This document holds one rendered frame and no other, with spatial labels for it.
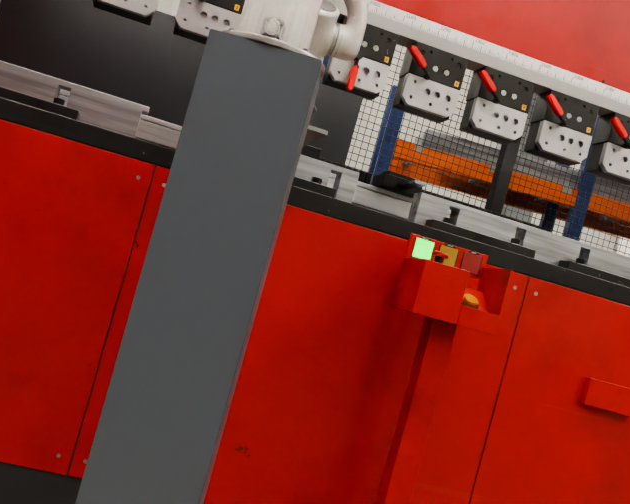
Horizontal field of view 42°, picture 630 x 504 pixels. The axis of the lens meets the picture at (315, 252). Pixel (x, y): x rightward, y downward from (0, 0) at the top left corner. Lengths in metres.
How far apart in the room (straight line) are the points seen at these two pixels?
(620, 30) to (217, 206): 1.51
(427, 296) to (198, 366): 0.68
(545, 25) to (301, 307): 1.02
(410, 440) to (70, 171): 0.97
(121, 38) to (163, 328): 1.49
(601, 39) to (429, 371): 1.08
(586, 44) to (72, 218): 1.43
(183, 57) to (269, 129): 1.37
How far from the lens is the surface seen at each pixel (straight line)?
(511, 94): 2.28
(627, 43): 2.48
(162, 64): 2.61
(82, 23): 2.64
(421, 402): 1.87
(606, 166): 2.40
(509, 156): 3.11
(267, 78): 1.29
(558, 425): 2.25
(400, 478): 1.90
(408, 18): 2.21
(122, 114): 2.05
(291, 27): 1.35
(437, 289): 1.80
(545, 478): 2.27
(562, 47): 2.38
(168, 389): 1.28
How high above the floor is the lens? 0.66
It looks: 2 degrees up
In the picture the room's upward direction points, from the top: 15 degrees clockwise
